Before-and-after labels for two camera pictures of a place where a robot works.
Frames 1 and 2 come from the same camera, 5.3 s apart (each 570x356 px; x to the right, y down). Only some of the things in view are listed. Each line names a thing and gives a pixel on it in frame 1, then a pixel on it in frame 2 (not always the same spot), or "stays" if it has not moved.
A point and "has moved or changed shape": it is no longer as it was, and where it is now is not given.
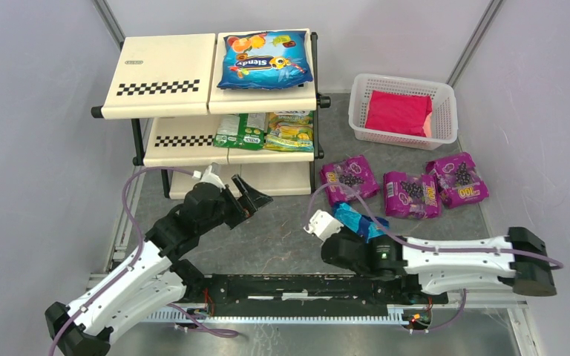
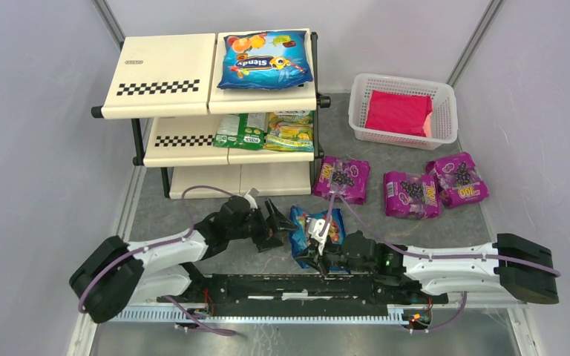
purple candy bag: (459, 181) stays
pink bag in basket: (399, 113) stays
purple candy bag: (355, 173) has moved or changed shape
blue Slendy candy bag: (265, 59) stays
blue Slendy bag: (365, 226) -> (300, 237)
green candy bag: (247, 130) stays
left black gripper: (238, 200) -> (263, 226)
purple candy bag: (411, 196) stays
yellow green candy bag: (290, 130) stays
